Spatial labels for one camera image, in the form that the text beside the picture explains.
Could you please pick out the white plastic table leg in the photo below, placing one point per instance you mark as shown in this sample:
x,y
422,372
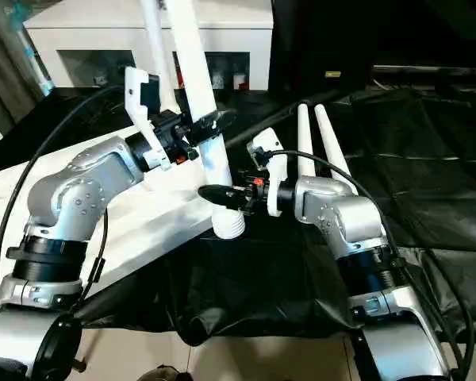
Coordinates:
x,y
332,143
198,87
159,55
305,143

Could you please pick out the white plastic table top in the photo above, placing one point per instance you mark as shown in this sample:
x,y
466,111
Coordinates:
x,y
143,214

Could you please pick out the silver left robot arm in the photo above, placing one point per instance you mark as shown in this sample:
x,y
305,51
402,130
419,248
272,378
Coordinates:
x,y
63,198

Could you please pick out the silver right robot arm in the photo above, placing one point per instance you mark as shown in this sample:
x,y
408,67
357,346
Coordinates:
x,y
357,230

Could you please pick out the small white cup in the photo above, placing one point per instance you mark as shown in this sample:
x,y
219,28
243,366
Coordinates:
x,y
239,80

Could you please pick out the small yellow tag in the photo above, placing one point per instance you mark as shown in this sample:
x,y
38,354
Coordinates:
x,y
332,75

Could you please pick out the white sideboard cabinet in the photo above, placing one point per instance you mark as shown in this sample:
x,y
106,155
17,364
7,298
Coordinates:
x,y
87,28

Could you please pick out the beige curtain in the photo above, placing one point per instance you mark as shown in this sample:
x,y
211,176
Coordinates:
x,y
12,63

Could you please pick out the black plastic mat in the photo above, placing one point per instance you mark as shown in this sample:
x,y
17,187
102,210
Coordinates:
x,y
436,159

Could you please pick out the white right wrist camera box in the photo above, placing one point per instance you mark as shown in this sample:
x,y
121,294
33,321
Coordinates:
x,y
270,167

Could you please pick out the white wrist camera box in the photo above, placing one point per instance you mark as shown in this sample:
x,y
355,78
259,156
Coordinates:
x,y
141,103
270,167

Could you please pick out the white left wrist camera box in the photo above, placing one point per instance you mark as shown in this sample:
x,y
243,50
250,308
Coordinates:
x,y
141,103

